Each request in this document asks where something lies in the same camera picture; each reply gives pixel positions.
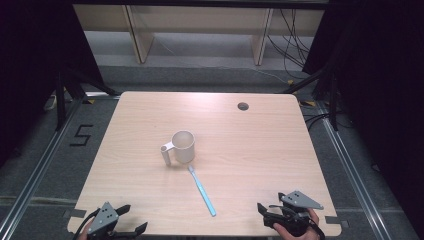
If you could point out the light blue toothbrush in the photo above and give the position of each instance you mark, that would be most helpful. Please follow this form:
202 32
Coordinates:
203 193

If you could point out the light wooden shelf unit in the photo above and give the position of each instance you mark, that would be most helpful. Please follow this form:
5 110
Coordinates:
200 20

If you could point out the black curtain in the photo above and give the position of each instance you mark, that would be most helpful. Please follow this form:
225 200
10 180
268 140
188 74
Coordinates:
380 83
36 66

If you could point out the person's right hand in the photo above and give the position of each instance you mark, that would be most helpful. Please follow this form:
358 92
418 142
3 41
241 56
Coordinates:
311 230

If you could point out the black metal stand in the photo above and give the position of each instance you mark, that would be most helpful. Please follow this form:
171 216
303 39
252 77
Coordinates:
333 96
60 100

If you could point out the aluminium floor rail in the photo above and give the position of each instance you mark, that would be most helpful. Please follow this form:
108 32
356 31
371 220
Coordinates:
36 166
353 176

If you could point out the person's left hand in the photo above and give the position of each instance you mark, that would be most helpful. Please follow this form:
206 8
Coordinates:
86 231

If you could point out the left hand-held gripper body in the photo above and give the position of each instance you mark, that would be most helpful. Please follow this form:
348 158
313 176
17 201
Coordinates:
104 217

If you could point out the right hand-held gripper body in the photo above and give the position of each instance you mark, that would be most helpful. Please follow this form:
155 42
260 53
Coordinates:
293 208

